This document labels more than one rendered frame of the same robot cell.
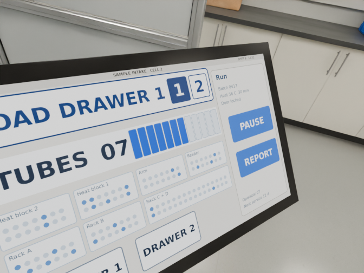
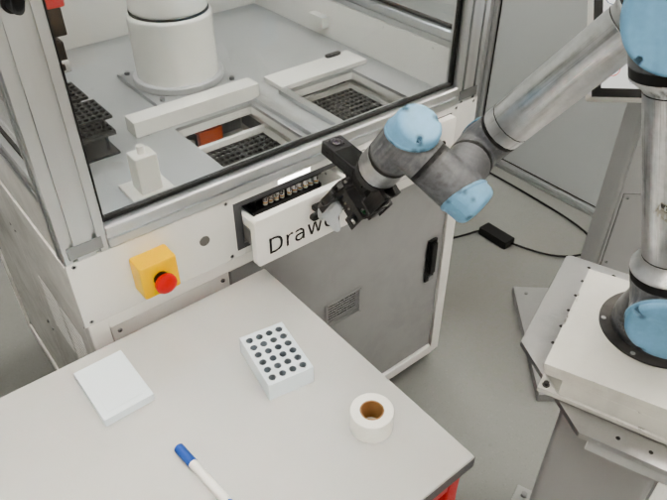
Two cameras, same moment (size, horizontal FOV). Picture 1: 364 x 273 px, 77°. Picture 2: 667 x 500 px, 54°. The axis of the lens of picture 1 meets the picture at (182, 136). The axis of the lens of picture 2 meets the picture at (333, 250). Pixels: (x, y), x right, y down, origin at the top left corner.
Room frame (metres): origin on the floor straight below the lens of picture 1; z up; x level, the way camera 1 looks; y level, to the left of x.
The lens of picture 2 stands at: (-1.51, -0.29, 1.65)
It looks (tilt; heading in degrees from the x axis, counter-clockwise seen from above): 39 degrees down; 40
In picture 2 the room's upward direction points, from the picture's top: straight up
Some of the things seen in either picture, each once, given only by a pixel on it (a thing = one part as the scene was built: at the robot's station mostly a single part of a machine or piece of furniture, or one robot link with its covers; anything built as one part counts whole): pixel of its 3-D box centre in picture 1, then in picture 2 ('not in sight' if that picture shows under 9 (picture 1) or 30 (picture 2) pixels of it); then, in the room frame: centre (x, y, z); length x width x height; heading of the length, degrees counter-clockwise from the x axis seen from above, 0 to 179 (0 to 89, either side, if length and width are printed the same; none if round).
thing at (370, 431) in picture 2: not in sight; (371, 418); (-0.98, 0.08, 0.78); 0.07 x 0.07 x 0.04
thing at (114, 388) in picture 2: not in sight; (113, 386); (-1.20, 0.46, 0.77); 0.13 x 0.09 x 0.02; 79
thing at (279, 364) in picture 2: not in sight; (276, 359); (-0.98, 0.28, 0.78); 0.12 x 0.08 x 0.04; 69
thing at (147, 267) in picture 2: not in sight; (156, 272); (-1.03, 0.53, 0.88); 0.07 x 0.05 x 0.07; 169
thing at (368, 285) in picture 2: not in sight; (221, 256); (-0.57, 0.94, 0.40); 1.03 x 0.95 x 0.80; 169
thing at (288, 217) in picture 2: not in sight; (314, 215); (-0.72, 0.43, 0.87); 0.29 x 0.02 x 0.11; 169
